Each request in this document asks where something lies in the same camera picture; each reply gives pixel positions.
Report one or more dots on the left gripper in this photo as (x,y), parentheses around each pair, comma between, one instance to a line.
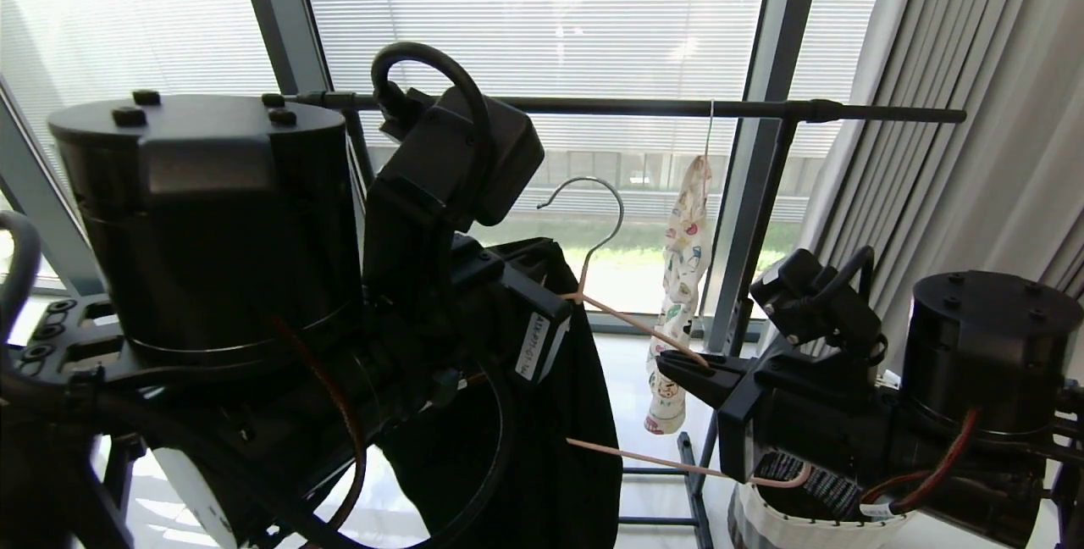
(508,329)

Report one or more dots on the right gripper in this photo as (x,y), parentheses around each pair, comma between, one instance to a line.
(804,430)

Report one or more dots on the black garment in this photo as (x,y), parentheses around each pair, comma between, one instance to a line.
(559,447)

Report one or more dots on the pink clothes hanger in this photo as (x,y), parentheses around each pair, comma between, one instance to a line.
(618,210)
(709,134)

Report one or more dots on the cream printed garment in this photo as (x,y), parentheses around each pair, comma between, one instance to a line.
(682,278)

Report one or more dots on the white laundry basket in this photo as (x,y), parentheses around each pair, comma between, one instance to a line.
(779,524)

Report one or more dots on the black clothes rack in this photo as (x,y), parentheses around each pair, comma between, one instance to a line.
(635,107)

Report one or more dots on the window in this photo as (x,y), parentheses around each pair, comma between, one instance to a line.
(550,24)

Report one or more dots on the beige curtain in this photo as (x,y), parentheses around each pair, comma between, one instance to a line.
(974,108)

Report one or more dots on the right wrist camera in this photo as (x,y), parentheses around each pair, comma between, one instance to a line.
(813,295)

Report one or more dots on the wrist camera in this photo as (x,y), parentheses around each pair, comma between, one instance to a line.
(474,151)
(813,295)

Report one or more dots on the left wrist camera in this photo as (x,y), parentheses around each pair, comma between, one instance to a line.
(474,151)

